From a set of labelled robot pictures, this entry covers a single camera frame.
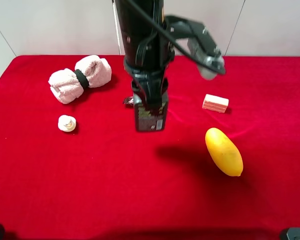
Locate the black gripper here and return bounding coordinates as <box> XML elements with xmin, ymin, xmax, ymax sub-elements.
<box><xmin>123</xmin><ymin>58</ymin><xmax>172</xmax><ymax>116</ymax></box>

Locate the dark grey pump bottle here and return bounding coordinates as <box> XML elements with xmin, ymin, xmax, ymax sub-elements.
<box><xmin>133</xmin><ymin>91</ymin><xmax>169</xmax><ymax>132</ymax></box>

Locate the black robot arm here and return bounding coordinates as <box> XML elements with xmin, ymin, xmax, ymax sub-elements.
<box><xmin>115</xmin><ymin>0</ymin><xmax>175</xmax><ymax>116</ymax></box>

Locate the dark snack bar wrapper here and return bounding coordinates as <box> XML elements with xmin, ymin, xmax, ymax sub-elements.
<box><xmin>123</xmin><ymin>96</ymin><xmax>134</xmax><ymax>106</ymax></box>

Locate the pink wafer block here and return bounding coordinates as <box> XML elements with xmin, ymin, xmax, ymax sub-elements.
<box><xmin>202</xmin><ymin>94</ymin><xmax>229</xmax><ymax>113</ymax></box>

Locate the black band on towel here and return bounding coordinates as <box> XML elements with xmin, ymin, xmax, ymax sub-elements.
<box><xmin>74</xmin><ymin>69</ymin><xmax>89</xmax><ymax>90</ymax></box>

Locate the rolled pink towel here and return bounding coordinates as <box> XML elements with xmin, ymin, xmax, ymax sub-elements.
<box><xmin>48</xmin><ymin>55</ymin><xmax>112</xmax><ymax>104</ymax></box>

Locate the white pole behind table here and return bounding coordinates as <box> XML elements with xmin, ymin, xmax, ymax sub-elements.
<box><xmin>112</xmin><ymin>0</ymin><xmax>122</xmax><ymax>55</ymax></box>

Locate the yellow mango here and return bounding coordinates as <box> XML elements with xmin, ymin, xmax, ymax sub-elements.
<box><xmin>205</xmin><ymin>127</ymin><xmax>244</xmax><ymax>177</ymax></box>

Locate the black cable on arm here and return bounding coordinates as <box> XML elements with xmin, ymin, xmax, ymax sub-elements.
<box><xmin>126</xmin><ymin>0</ymin><xmax>216</xmax><ymax>76</ymax></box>

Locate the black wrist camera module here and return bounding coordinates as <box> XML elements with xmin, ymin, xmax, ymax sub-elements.
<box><xmin>164</xmin><ymin>15</ymin><xmax>226</xmax><ymax>80</ymax></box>

